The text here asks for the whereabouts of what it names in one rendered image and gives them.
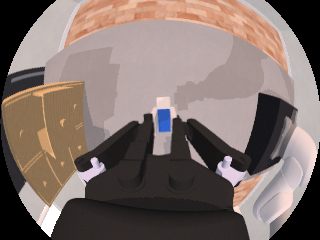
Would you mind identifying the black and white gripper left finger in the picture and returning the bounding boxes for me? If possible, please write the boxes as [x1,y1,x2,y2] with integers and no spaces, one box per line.
[74,107,158,189]

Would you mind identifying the small wooden chest of drawers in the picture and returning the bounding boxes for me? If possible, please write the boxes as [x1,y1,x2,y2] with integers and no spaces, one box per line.
[1,81,84,207]

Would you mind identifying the white eraser with blue sleeve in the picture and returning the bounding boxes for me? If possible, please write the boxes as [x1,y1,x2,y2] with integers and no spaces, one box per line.
[157,97,171,132]

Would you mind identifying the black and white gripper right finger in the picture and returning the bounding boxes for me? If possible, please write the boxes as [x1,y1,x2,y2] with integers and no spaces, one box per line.
[169,107,251,191]

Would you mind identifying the wooden drawer with knob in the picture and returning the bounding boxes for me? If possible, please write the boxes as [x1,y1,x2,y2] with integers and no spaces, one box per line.
[44,149,75,185]
[69,125,87,162]
[5,94,41,169]
[25,154,61,204]
[62,84,83,127]
[33,87,77,159]

